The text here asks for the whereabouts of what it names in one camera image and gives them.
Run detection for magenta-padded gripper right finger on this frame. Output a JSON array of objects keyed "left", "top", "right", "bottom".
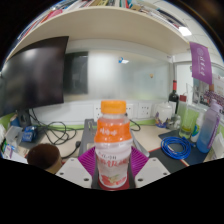
[{"left": 127, "top": 146, "right": 171, "bottom": 190}]

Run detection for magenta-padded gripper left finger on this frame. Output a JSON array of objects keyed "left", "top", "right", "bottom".
[{"left": 54, "top": 147, "right": 100, "bottom": 190}]

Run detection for orange-capped drink bottle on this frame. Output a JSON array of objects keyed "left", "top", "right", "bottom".
[{"left": 93, "top": 99, "right": 133, "bottom": 190}]

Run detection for translucent purple water bottle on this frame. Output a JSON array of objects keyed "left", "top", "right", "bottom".
[{"left": 196, "top": 99, "right": 222, "bottom": 154}]

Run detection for flat round red coaster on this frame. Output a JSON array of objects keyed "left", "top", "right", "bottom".
[{"left": 97, "top": 179, "right": 132, "bottom": 192}]

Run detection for floral ceramic cup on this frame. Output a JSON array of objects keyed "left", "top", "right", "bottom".
[{"left": 26, "top": 143, "right": 64, "bottom": 175}]

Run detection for grey metal laptop stand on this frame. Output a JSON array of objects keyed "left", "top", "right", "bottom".
[{"left": 78, "top": 118, "right": 151, "bottom": 158}]

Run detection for small blue box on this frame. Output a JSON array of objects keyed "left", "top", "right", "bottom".
[{"left": 21, "top": 125, "right": 38, "bottom": 144}]

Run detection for white round jar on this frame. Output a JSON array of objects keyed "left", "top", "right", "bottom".
[{"left": 154, "top": 101, "right": 174, "bottom": 125}]

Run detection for green translucent cup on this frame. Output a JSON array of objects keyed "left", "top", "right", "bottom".
[{"left": 179, "top": 105, "right": 200, "bottom": 140}]

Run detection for white plastic bottle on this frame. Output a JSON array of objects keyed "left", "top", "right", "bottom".
[{"left": 192, "top": 112, "right": 205, "bottom": 144}]

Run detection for white tissue pack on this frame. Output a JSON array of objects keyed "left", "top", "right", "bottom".
[{"left": 213, "top": 132, "right": 224, "bottom": 158}]

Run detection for dark wine bottle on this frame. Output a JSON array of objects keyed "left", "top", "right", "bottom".
[{"left": 168, "top": 79, "right": 180, "bottom": 116}]

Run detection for group photo poster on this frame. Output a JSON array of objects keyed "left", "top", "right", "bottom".
[{"left": 193, "top": 75, "right": 224, "bottom": 112}]

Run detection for black computer monitor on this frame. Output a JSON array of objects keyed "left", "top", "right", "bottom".
[{"left": 0, "top": 35, "right": 70, "bottom": 129}]

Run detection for purple hanging banner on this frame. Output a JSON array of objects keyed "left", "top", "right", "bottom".
[{"left": 189, "top": 41, "right": 213, "bottom": 85}]

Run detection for coiled blue cable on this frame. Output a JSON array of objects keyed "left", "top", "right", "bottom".
[{"left": 160, "top": 135, "right": 193, "bottom": 161}]

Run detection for black cables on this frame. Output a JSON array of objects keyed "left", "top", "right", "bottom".
[{"left": 28, "top": 108, "right": 83, "bottom": 160}]

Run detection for white wall sockets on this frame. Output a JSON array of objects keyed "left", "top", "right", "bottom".
[{"left": 93, "top": 102, "right": 154, "bottom": 121}]

